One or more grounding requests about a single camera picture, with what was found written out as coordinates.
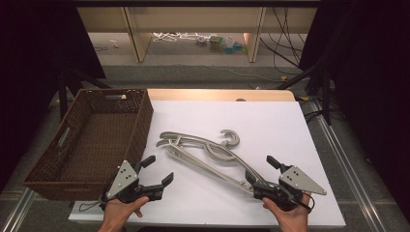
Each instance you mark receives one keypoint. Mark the person's right hand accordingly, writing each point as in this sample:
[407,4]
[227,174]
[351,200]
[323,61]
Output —
[291,220]

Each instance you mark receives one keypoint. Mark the light wooden shelf unit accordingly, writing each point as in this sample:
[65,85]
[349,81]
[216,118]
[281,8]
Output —
[193,19]

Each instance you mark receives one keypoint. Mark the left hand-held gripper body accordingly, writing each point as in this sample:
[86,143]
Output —
[124,180]

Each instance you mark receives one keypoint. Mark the brown woven basket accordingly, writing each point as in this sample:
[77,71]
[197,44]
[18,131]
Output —
[106,135]

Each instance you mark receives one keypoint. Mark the black metal stand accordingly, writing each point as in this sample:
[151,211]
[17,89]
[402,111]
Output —
[67,93]
[322,90]

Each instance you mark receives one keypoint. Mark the person's left hand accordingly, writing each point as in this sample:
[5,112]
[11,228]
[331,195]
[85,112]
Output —
[117,214]

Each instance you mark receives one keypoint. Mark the metal floor rail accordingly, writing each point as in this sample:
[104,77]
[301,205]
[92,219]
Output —
[348,167]
[16,211]

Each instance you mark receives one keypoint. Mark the grey plastic hanger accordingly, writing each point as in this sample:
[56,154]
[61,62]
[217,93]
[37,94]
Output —
[183,158]
[193,139]

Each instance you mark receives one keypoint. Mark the white table mat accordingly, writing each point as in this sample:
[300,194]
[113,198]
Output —
[257,129]

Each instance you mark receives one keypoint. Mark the colourful toys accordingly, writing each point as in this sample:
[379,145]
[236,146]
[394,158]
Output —
[222,43]

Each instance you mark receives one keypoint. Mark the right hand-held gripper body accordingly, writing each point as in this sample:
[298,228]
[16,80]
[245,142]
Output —
[299,182]

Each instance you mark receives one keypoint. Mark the black curtain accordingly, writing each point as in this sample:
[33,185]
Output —
[370,80]
[32,80]

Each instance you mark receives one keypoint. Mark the pile of white hangers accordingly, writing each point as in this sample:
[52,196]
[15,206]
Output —
[170,36]

